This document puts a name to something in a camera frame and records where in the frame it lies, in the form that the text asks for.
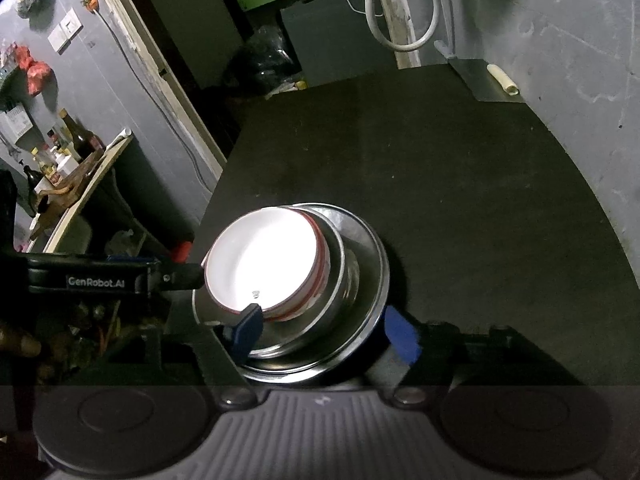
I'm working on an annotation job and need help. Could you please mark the red plastic bags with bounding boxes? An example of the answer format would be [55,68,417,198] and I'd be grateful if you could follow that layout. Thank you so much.
[13,44,54,97]

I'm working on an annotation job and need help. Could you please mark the black power cable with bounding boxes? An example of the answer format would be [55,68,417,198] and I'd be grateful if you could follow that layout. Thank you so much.
[94,7,217,187]

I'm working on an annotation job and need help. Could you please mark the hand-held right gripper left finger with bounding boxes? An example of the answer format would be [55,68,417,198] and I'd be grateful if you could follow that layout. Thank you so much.
[192,304,264,408]

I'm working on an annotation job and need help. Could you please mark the beige side counter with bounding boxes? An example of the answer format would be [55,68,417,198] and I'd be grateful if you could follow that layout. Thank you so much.
[27,127,134,254]

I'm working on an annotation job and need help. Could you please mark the white hose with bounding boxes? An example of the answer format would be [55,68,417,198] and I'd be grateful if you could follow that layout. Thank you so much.
[364,0,442,52]

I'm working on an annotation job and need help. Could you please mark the wooden cutting board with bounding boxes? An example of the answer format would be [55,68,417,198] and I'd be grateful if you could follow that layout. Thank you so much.
[32,149,109,212]

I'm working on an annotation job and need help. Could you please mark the cream paper roll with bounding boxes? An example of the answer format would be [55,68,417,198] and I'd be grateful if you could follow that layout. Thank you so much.
[487,63,521,96]

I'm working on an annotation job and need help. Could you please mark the dark glass bottle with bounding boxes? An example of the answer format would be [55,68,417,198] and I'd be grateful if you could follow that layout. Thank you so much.
[58,108,102,162]

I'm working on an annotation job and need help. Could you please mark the white wall switch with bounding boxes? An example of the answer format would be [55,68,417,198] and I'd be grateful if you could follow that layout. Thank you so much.
[48,8,84,55]

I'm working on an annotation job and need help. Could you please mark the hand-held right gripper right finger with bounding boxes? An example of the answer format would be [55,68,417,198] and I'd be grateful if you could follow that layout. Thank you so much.
[367,306,546,408]

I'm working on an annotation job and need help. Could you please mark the black plastic bag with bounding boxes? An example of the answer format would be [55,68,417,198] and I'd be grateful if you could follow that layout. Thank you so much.
[224,24,302,97]

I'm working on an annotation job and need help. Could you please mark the steel cleaver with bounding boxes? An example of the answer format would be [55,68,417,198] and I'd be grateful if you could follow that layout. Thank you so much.
[434,39,526,104]

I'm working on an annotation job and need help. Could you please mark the stainless steel bowl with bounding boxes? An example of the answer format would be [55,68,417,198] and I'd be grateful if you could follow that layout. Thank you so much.
[235,203,362,361]

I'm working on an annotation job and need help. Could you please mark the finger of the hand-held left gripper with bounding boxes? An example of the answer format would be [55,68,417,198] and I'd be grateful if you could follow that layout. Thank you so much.
[154,262,206,291]

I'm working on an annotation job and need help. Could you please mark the large stainless steel plate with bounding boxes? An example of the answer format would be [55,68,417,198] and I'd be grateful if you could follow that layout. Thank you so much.
[191,202,392,386]

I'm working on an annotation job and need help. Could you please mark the person's left hand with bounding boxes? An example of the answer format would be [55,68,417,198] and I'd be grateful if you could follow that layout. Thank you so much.
[0,322,42,356]

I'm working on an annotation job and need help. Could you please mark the dark grey cabinet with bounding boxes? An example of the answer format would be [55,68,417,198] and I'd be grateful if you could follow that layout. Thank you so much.
[279,0,402,89]

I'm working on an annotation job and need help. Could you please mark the cream door frame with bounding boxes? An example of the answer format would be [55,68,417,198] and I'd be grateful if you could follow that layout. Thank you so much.
[81,0,229,182]

